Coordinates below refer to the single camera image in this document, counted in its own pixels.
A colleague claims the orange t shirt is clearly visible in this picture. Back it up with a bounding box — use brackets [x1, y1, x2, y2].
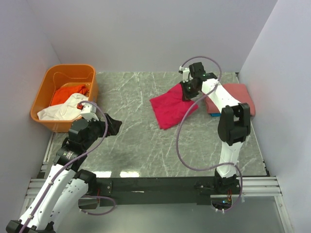
[50, 84, 89, 106]

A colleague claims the orange plastic laundry basket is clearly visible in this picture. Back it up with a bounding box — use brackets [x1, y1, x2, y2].
[30, 64, 99, 133]

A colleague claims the magenta t shirt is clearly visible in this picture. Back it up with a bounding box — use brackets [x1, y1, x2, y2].
[150, 84, 194, 130]

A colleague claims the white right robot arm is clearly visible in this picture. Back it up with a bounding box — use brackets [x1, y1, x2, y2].
[179, 62, 251, 193]

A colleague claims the white t shirt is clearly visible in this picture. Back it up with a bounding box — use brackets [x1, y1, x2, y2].
[37, 93, 88, 121]

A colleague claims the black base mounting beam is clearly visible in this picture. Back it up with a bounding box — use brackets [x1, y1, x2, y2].
[70, 176, 241, 207]

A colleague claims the aluminium frame rail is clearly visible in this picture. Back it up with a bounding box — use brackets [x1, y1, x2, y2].
[14, 135, 292, 233]

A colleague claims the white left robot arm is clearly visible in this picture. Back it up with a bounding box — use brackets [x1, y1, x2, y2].
[6, 114, 122, 233]

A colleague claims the folded salmon pink t shirt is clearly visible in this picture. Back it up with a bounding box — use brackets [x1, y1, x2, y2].
[205, 83, 256, 117]

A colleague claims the folded blue t shirt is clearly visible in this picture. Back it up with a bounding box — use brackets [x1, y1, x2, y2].
[210, 113, 221, 117]

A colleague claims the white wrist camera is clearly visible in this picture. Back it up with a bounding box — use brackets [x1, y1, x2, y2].
[178, 66, 193, 83]
[77, 102, 99, 121]

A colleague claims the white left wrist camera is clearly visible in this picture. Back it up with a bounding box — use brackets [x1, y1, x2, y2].
[77, 102, 99, 121]

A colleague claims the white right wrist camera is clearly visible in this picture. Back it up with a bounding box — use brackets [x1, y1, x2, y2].
[178, 66, 193, 83]

